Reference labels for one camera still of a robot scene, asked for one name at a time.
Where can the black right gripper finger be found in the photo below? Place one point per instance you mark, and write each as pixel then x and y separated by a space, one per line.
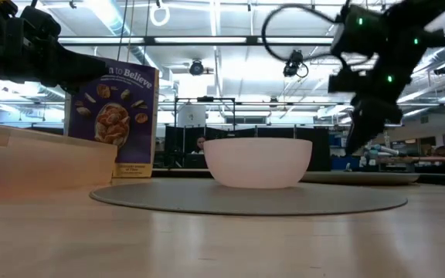
pixel 373 129
pixel 357 131

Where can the purple raisin cereal box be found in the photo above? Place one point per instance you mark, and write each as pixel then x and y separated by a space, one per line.
pixel 122 116

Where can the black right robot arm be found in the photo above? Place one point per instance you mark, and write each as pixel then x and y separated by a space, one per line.
pixel 400 34

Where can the blue background bin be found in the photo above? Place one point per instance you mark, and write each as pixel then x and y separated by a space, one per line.
pixel 344 163

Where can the background long table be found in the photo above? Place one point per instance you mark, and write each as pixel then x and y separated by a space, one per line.
pixel 431 158

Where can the black background partition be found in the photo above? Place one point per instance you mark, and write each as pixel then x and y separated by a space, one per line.
pixel 276 133

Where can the pink plate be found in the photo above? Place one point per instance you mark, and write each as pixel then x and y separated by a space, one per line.
pixel 257 162

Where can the black ceiling spotlight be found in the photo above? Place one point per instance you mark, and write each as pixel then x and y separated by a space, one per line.
pixel 196 68

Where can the white background cylinder tank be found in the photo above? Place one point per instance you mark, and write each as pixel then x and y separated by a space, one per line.
pixel 191 116

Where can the large grey plate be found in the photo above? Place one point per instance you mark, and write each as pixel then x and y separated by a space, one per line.
pixel 245 199

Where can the black overhead rig beam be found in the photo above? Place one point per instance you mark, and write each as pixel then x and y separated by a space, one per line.
pixel 253 39

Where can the person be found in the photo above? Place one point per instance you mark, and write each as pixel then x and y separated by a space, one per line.
pixel 200 144

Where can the black hanging overhead camera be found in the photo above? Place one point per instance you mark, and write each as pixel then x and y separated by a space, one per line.
pixel 294 63

